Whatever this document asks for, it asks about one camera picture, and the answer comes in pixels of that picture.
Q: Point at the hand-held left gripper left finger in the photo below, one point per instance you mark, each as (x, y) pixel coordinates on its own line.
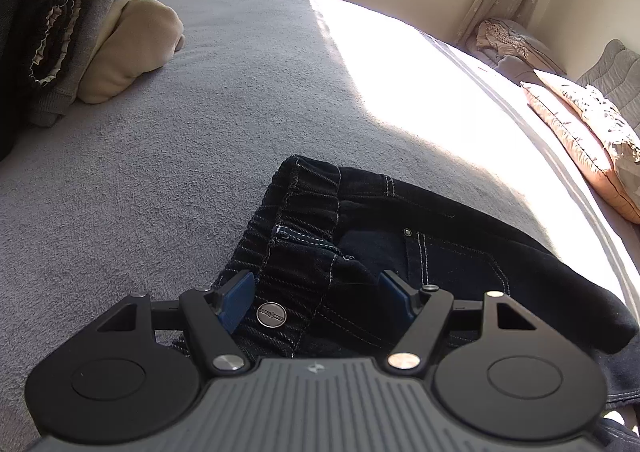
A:
(235, 301)

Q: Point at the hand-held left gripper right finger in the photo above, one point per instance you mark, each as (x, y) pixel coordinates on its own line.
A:
(397, 296)

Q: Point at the dark denim pants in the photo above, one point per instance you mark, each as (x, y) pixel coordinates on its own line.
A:
(450, 242)

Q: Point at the grey bed blanket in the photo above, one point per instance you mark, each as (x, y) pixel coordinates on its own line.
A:
(200, 132)

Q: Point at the grey folded sweater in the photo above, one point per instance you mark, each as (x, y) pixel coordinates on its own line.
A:
(50, 104)

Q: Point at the floral pillow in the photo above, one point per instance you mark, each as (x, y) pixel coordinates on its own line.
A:
(600, 107)

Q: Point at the pink folded bedding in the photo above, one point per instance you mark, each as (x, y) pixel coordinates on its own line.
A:
(505, 39)

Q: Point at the grey quilted headboard cover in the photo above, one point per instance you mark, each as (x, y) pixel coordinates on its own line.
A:
(615, 62)

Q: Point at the black ruffled garment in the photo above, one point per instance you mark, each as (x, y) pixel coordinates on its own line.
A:
(60, 22)

